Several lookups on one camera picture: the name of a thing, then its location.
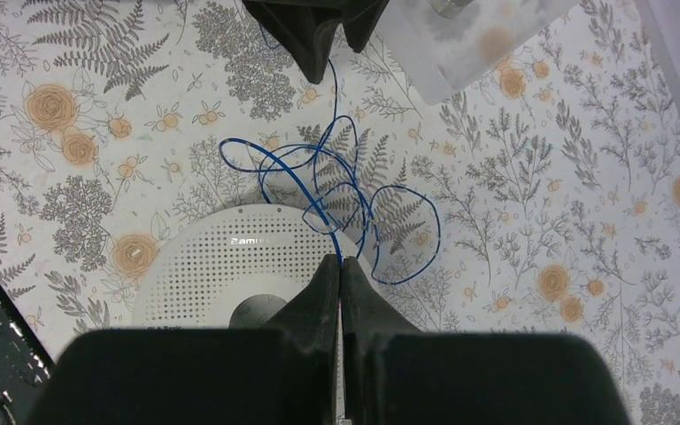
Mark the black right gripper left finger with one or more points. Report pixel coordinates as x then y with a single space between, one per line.
301 381

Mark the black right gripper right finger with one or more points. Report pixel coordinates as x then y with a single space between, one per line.
369 323

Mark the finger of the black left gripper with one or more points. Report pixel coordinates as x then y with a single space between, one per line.
359 21
305 29

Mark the white perforated spool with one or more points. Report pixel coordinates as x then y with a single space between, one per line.
235 268

